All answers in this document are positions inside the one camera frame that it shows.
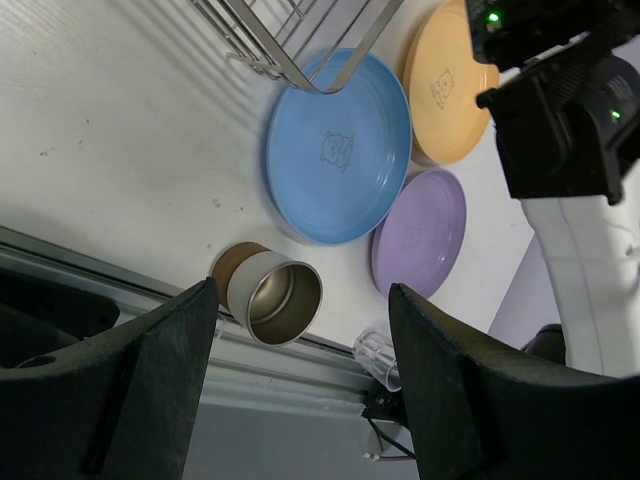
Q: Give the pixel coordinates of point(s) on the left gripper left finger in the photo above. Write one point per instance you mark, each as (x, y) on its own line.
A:
(118, 405)

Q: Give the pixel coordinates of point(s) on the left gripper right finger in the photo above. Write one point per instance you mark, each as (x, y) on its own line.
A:
(480, 409)

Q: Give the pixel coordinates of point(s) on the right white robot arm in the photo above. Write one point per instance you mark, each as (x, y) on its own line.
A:
(567, 135)

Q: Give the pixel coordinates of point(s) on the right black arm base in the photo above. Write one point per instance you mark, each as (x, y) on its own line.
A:
(385, 414)

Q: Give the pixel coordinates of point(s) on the clear glass cup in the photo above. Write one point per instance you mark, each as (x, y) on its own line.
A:
(374, 351)

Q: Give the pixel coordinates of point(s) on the purple plate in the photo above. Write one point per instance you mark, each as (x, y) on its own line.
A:
(419, 241)

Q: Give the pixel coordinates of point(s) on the steel cup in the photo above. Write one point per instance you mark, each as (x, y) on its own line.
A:
(274, 297)

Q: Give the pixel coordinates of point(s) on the blue plate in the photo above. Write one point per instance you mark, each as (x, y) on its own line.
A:
(336, 163)

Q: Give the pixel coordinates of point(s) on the orange plate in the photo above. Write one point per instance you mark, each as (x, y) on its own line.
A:
(441, 80)

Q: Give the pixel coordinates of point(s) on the aluminium mounting rail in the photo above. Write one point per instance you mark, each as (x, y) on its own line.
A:
(307, 377)

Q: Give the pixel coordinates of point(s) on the metal wire dish rack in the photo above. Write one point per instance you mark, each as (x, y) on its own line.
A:
(310, 45)

